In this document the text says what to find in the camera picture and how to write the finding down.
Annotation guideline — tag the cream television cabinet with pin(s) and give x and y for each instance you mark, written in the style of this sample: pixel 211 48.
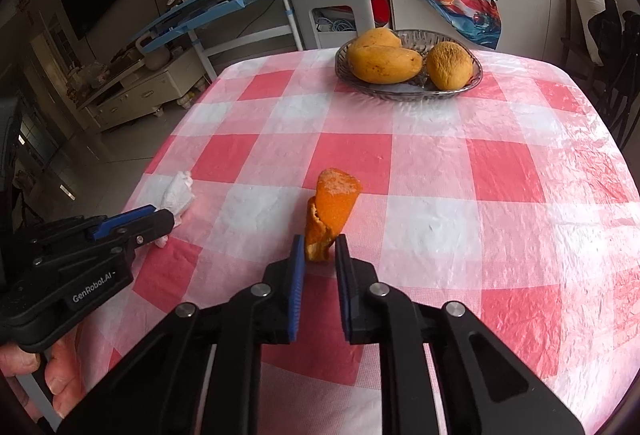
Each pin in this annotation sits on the cream television cabinet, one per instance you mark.
pixel 145 90

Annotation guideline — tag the white paper tissue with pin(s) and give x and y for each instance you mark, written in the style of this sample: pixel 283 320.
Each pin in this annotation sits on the white paper tissue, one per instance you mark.
pixel 177 195

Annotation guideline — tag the person's left hand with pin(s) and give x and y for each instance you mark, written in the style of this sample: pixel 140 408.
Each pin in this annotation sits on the person's left hand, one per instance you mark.
pixel 62 375

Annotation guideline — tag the glass fruit bowl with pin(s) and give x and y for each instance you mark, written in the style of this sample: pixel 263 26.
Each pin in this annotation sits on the glass fruit bowl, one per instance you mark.
pixel 410 92

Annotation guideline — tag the large yellow mango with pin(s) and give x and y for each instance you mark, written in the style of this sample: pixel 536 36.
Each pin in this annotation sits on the large yellow mango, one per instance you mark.
pixel 385 62

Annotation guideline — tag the black folding chair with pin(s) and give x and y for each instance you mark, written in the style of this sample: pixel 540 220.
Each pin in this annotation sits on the black folding chair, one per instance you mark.
pixel 620 65

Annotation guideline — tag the pink checked tablecloth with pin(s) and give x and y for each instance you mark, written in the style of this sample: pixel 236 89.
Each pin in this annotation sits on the pink checked tablecloth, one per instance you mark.
pixel 450 215

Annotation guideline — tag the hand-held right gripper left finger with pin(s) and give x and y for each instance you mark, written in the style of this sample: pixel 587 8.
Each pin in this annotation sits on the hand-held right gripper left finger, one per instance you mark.
pixel 297 295

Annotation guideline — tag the orange peel piece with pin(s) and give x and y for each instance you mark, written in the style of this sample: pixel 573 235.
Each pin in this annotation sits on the orange peel piece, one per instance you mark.
pixel 332 210

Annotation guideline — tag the wooden chair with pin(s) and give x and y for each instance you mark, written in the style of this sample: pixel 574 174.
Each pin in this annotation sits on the wooden chair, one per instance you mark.
pixel 567 15

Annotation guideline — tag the white sack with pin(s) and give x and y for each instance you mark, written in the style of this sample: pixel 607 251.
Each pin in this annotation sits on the white sack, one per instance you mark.
pixel 590 5

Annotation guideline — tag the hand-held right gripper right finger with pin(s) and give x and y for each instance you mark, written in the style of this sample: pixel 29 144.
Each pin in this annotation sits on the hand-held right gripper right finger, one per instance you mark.
pixel 344 300

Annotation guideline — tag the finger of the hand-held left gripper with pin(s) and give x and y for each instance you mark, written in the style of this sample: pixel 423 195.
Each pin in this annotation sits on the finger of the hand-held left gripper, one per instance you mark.
pixel 150 227
pixel 122 221

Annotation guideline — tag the white kettlebell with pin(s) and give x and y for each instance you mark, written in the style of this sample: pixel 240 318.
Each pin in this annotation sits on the white kettlebell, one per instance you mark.
pixel 155 55

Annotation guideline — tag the small yellow mango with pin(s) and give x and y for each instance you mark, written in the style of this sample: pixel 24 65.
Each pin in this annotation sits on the small yellow mango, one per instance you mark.
pixel 375 37

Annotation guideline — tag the wrinkled orange fruit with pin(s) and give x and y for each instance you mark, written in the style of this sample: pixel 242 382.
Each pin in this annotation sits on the wrinkled orange fruit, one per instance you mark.
pixel 449 65

